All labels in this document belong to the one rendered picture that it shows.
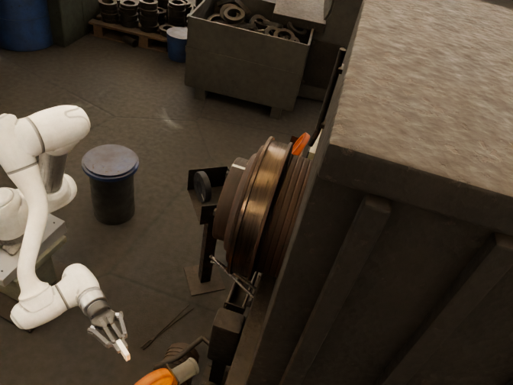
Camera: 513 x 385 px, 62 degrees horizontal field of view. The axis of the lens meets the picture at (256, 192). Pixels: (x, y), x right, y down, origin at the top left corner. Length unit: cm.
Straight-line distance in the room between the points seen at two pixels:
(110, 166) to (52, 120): 103
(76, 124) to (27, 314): 67
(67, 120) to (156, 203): 146
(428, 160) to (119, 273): 217
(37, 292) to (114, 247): 113
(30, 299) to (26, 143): 53
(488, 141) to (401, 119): 14
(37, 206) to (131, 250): 116
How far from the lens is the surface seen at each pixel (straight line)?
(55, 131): 162
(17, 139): 160
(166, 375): 145
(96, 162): 264
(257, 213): 119
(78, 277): 171
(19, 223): 217
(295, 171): 127
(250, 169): 125
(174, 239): 277
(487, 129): 81
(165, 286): 255
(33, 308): 168
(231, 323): 151
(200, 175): 207
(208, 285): 255
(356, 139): 64
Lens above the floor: 209
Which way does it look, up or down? 41 degrees down
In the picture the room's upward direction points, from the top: 13 degrees clockwise
